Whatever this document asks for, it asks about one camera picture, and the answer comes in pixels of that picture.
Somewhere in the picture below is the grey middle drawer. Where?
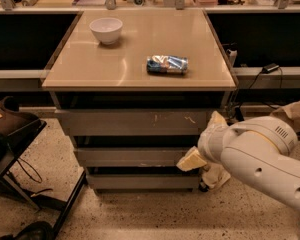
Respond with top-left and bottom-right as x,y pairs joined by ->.
74,147 -> 188,167

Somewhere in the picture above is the black leather shoe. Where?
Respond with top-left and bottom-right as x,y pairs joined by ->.
0,221 -> 55,240

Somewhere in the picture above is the black rolling cart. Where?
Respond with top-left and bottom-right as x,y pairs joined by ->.
0,96 -> 86,240

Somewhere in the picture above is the blue foil snack bag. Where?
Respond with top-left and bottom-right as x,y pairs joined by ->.
146,55 -> 188,74

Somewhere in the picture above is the white ceramic bowl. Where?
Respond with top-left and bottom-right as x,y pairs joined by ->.
89,17 -> 123,45

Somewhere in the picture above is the grey drawer cabinet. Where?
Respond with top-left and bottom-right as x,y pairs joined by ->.
43,9 -> 237,179

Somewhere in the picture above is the crumpled beige cloth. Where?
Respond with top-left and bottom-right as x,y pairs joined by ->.
202,163 -> 231,190

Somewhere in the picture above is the grey top drawer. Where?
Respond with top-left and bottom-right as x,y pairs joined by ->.
55,109 -> 207,136

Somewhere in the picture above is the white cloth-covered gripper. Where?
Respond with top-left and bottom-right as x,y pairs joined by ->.
177,111 -> 237,171

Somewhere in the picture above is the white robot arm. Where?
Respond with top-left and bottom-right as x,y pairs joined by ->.
177,100 -> 300,212

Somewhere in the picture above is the black power adapter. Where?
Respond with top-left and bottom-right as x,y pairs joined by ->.
261,63 -> 279,74

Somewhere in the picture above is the grey drawer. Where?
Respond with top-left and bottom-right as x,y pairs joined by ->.
55,109 -> 207,136
86,175 -> 200,190
74,147 -> 188,167

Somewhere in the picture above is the grey bottom drawer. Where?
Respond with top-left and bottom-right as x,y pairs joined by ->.
86,175 -> 200,190

